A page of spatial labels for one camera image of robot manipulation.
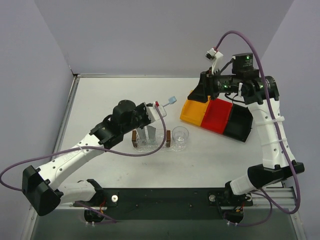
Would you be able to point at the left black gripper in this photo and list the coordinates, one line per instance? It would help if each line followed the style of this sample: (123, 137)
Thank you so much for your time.
(141, 114)

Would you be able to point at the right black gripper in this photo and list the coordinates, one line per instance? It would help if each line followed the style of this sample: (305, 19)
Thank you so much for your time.
(204, 83)

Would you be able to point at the brown wooden tray foot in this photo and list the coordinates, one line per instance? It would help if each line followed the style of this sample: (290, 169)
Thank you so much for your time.
(168, 139)
(134, 137)

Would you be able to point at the white toothpaste tube green cap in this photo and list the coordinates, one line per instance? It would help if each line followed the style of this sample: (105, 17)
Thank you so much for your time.
(151, 134)

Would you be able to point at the light blue toothbrush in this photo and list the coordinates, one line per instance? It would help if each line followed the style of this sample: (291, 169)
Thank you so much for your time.
(171, 101)

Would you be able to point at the clear plastic cup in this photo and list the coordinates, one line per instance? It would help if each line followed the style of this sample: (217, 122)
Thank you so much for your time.
(180, 136)

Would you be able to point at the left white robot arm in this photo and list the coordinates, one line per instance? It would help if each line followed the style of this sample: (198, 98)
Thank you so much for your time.
(44, 186)

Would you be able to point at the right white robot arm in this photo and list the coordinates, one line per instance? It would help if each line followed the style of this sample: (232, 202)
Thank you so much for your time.
(261, 97)

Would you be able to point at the black plastic bin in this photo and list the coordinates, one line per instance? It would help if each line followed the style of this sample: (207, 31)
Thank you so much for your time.
(239, 123)

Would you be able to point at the red plastic bin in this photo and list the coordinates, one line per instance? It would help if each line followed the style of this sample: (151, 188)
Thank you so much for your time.
(216, 116)

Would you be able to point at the yellow plastic bin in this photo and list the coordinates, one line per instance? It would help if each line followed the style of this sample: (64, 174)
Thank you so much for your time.
(193, 112)

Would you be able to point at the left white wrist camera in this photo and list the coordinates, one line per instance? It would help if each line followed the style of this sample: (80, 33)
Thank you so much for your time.
(155, 111)

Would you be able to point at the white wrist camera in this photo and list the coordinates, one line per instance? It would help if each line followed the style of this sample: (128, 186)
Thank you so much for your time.
(215, 57)
(155, 111)

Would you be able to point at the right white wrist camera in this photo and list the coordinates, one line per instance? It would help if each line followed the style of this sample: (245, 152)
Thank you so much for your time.
(215, 57)

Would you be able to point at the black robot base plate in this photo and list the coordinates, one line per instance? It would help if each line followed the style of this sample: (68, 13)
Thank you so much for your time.
(202, 203)

